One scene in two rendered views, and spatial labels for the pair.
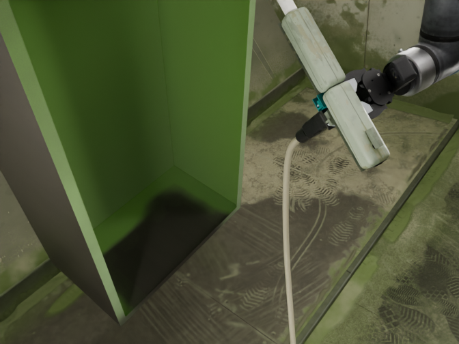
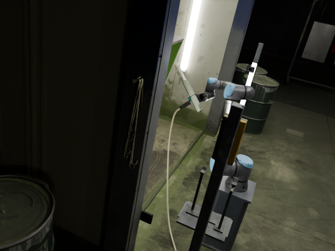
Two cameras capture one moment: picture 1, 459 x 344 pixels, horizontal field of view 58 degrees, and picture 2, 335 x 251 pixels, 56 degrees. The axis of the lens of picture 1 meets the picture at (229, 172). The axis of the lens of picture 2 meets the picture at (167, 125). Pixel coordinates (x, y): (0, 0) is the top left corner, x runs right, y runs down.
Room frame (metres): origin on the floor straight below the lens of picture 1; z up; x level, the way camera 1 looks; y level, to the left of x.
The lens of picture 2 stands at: (-1.59, 1.26, 2.15)
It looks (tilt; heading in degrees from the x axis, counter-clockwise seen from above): 26 degrees down; 330
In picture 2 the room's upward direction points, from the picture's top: 11 degrees clockwise
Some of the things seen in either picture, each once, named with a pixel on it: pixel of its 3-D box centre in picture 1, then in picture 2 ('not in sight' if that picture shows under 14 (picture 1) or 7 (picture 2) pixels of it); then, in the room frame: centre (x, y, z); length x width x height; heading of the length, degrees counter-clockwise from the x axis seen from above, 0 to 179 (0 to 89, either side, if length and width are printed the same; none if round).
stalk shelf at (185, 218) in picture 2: not in sight; (204, 220); (-0.41, 0.18, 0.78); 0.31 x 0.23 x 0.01; 43
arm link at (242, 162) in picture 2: not in sight; (241, 167); (0.02, -0.43, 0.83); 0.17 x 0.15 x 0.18; 74
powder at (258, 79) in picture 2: not in sight; (260, 80); (2.07, -2.36, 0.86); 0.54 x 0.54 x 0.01
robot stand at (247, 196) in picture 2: not in sight; (226, 213); (0.02, -0.44, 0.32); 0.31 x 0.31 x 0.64; 43
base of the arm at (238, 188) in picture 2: not in sight; (238, 180); (0.02, -0.44, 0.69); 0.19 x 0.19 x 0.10
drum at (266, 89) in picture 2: not in sight; (253, 104); (2.06, -2.36, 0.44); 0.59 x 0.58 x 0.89; 147
